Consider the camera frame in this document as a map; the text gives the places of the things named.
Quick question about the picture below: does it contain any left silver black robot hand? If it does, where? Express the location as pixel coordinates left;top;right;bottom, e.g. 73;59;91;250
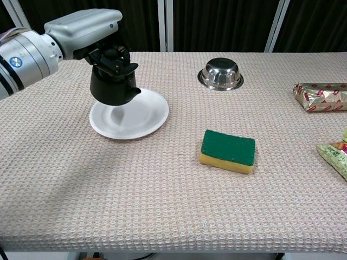
43;8;139;77

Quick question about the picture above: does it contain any black teapot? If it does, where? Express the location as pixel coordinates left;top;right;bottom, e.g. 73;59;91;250
89;48;142;107

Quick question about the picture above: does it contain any white round plate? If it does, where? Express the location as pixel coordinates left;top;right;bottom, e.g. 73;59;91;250
89;87;170;140

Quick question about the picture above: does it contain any steel bowl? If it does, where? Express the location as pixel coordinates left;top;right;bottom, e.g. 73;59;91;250
197;57;245;91

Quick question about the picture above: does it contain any beige waffle tablecloth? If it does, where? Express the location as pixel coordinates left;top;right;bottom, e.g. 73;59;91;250
0;51;347;254

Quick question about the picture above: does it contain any green yellow sponge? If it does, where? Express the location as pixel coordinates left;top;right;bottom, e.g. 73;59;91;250
198;129;256;174

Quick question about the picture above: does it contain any gold red foil package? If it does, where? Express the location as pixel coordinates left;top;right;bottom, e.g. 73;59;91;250
293;82;347;113

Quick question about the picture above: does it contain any green orange snack packet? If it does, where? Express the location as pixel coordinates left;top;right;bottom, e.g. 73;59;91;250
316;127;347;183

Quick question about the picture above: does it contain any white partition post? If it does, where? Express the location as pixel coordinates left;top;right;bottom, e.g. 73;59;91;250
264;0;290;53
157;0;174;53

